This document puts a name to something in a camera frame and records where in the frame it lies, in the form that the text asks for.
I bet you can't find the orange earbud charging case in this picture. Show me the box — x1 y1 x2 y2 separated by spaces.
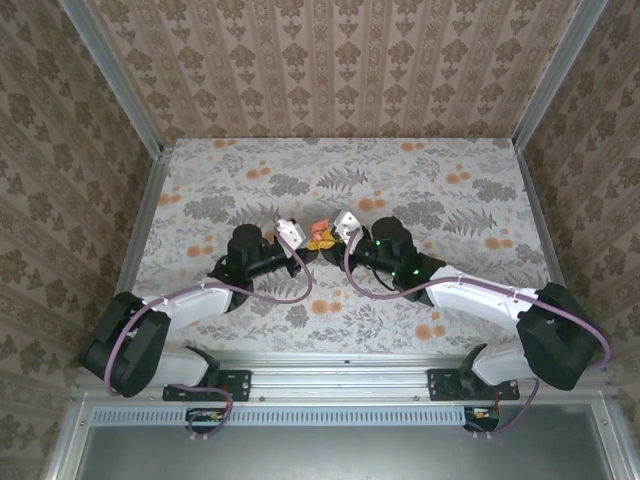
308 217 334 242

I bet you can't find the floral patterned table cover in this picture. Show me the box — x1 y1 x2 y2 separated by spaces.
132 137 559 356

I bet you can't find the small black electronics board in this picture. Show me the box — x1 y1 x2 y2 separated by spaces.
463 405 501 432
185 407 227 435

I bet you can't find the grey metal sheet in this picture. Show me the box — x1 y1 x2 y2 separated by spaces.
47 399 640 480

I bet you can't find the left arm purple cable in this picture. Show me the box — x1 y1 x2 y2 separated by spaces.
104 232 315 444

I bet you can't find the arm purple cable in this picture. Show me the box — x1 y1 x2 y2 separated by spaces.
342 229 614 441
104 232 315 444

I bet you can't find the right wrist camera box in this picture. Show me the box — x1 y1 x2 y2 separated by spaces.
331 209 362 237

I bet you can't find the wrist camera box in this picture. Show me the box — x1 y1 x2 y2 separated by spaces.
272 216 307 250
331 209 362 237

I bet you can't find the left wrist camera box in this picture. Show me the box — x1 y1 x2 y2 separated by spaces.
272 216 307 250

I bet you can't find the aluminium table side rail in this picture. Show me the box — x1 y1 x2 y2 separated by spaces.
93 143 175 366
514 143 592 365

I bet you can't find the aluminium mounting rail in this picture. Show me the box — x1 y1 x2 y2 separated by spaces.
74 352 616 404

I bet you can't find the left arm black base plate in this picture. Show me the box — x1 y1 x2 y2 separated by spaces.
162 368 251 403

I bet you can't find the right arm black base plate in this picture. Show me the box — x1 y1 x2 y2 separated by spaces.
427 368 521 403

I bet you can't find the grey slotted cable duct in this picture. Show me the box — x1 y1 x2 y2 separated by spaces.
91 407 469 427

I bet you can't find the aluminium frame post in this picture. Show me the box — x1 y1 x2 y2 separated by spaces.
512 0 609 151
59 0 166 156

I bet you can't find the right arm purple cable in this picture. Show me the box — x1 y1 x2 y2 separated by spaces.
342 229 614 441

